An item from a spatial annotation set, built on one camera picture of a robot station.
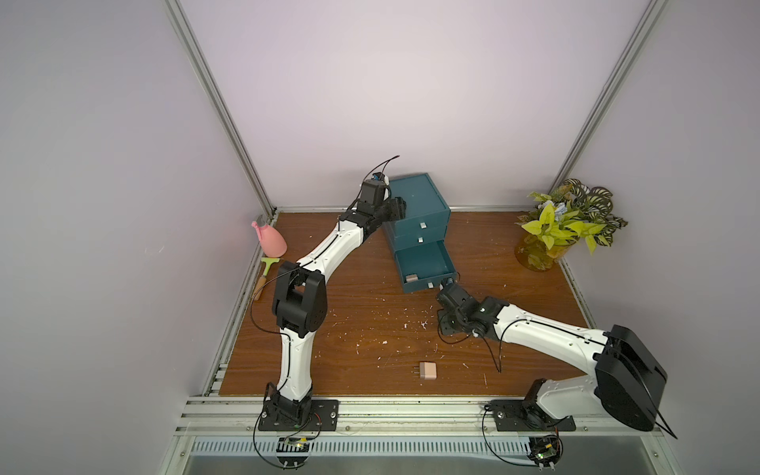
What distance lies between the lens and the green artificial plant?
0.83 meters

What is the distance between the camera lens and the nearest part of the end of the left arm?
70cm

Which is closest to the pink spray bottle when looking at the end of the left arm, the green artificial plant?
the end of the left arm

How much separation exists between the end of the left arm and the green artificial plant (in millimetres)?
399
